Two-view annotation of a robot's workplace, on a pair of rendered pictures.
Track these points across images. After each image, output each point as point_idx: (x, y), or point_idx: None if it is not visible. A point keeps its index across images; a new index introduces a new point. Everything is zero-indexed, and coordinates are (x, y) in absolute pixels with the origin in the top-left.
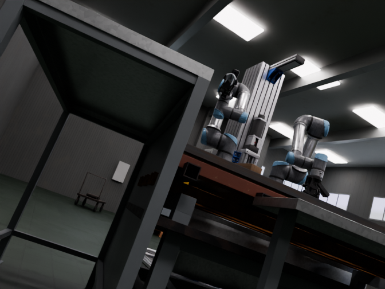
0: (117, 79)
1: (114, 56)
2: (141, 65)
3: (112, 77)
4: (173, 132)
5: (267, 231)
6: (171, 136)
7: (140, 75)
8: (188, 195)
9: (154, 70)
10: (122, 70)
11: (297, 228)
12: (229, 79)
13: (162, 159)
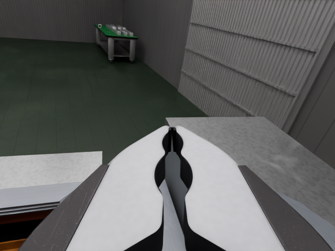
0: (278, 181)
1: (246, 142)
2: (223, 139)
3: (283, 180)
4: (182, 191)
5: None
6: (183, 198)
7: (234, 153)
8: None
9: (212, 139)
10: (253, 158)
11: (7, 241)
12: None
13: (178, 212)
